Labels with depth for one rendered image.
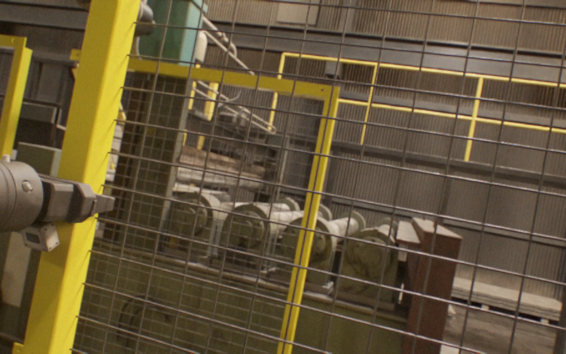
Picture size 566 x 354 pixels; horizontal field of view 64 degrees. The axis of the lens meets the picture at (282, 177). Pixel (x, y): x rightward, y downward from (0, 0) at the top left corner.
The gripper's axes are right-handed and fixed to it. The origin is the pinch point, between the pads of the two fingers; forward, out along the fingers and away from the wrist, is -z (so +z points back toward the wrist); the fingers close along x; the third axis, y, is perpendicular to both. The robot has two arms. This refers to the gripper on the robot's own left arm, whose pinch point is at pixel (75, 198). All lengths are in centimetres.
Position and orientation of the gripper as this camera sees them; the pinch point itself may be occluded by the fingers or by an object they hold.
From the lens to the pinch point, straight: 74.7
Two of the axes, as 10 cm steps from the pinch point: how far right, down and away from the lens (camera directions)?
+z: -2.5, -0.6, -9.7
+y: -1.9, 9.8, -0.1
